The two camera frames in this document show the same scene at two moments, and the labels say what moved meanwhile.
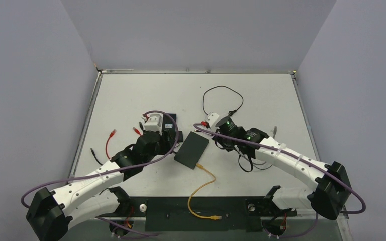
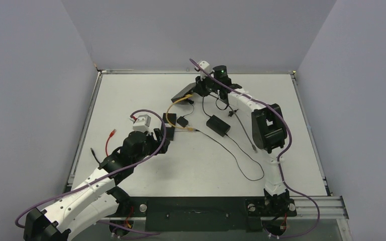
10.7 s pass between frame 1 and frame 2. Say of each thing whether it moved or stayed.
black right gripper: moved
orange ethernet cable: moved
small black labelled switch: stayed
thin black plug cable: moved
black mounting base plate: stayed
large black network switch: moved
